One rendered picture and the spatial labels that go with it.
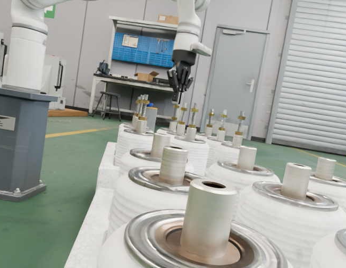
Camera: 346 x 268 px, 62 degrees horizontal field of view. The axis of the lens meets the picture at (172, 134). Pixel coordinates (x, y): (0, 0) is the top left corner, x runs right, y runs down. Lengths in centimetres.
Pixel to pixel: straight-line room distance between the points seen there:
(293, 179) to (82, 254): 20
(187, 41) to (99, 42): 542
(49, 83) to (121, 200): 412
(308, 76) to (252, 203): 578
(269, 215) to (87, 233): 17
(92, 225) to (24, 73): 64
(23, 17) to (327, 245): 87
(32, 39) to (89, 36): 548
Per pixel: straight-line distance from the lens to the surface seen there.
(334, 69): 620
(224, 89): 575
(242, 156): 39
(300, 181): 29
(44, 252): 65
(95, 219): 34
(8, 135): 90
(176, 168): 24
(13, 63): 92
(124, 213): 23
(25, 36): 92
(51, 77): 433
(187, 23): 91
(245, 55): 588
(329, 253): 19
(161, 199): 21
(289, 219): 25
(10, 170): 91
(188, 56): 89
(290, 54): 600
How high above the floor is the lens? 31
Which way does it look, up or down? 4 degrees down
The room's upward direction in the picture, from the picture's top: 9 degrees clockwise
